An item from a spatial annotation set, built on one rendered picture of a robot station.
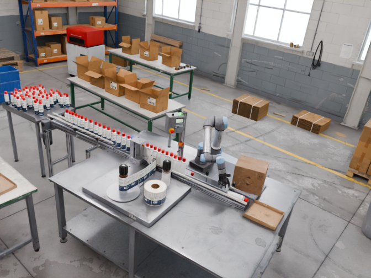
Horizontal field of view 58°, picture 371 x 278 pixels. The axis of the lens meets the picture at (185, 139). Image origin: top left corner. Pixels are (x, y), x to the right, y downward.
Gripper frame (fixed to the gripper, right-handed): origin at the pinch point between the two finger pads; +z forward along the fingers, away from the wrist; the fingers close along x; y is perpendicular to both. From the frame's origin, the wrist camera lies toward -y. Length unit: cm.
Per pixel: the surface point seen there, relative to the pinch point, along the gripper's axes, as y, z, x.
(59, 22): -374, -257, -654
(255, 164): -32.5, -14.3, 18.2
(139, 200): 60, -16, -56
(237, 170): -17.6, -13.2, 4.9
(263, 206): -11.6, 20.2, 29.3
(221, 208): 16.5, 10.3, 0.9
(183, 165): 2, -25, -44
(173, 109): -157, -45, -165
